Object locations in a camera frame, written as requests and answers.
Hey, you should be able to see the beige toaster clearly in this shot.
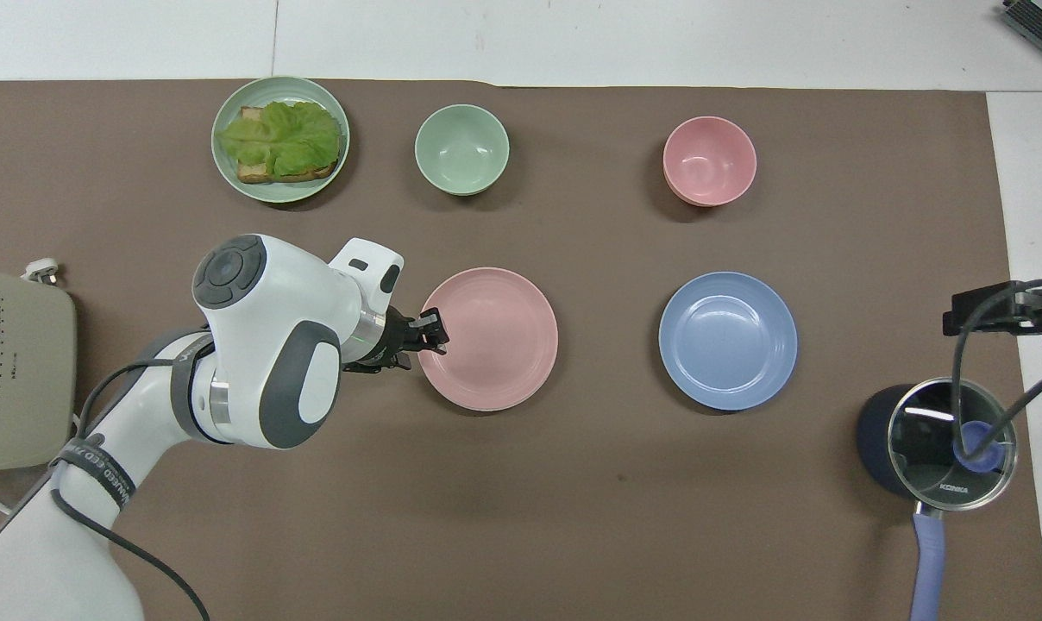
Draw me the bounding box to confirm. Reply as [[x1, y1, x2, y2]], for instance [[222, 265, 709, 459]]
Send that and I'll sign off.
[[0, 266, 78, 474]]

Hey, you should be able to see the glass pot lid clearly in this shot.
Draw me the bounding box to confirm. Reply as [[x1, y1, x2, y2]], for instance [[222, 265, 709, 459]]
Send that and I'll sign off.
[[886, 377, 1019, 511]]

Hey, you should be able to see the pink bowl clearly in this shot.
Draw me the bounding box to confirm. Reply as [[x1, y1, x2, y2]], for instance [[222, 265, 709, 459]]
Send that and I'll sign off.
[[662, 116, 757, 208]]

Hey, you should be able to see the green lettuce leaf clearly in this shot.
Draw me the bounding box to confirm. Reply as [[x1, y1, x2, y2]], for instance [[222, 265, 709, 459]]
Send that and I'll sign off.
[[217, 100, 343, 179]]

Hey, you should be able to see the dark blue pot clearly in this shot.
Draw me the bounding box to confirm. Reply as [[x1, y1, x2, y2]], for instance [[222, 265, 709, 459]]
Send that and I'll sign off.
[[857, 384, 1019, 621]]

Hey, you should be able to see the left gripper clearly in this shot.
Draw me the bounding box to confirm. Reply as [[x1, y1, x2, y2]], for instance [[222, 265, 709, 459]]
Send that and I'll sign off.
[[343, 304, 420, 373]]

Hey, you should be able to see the black cable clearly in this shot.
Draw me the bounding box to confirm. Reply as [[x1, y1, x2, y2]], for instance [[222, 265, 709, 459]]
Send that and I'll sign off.
[[49, 332, 213, 621], [951, 276, 1042, 459]]

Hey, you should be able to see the toast slice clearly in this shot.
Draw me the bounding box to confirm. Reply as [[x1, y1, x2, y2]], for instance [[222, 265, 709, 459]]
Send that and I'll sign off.
[[235, 105, 342, 185]]

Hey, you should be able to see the green plate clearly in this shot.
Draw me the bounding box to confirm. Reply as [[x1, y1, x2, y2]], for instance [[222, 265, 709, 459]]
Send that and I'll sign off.
[[210, 76, 351, 204]]

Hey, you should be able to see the blue plate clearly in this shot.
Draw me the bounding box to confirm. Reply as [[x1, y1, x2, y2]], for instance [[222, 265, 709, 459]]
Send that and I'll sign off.
[[658, 272, 799, 411]]

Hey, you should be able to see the pink plate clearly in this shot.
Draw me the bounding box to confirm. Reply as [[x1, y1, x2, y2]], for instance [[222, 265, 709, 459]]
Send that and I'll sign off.
[[417, 267, 560, 412]]

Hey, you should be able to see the green bowl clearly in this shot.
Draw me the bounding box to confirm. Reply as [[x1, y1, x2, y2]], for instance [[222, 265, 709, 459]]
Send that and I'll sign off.
[[414, 103, 511, 197]]

